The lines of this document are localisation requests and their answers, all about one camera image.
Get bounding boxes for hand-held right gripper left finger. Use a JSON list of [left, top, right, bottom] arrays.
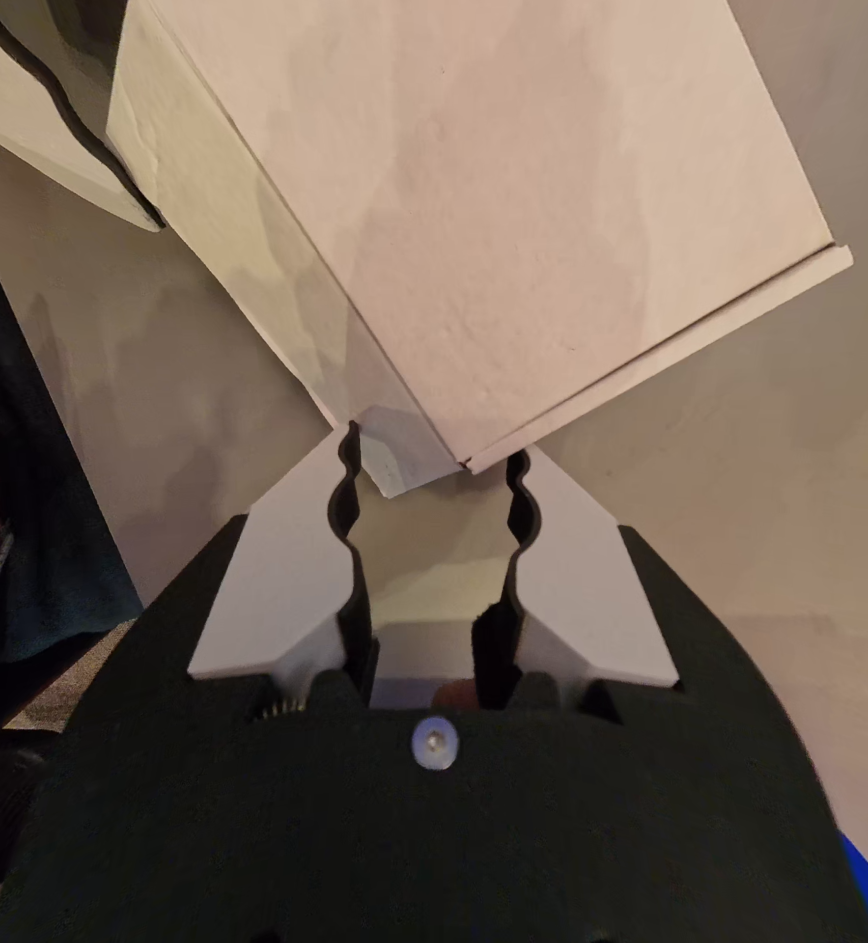
[[186, 420, 376, 704]]

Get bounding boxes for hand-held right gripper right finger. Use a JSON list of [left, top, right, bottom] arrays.
[[471, 444, 681, 710]]

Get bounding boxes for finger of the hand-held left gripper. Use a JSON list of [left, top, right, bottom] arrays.
[[0, 0, 167, 234]]

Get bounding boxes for white cardboard box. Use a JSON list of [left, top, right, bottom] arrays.
[[106, 0, 855, 500]]

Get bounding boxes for person's dark clothing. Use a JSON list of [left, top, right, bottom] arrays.
[[0, 199, 145, 675]]

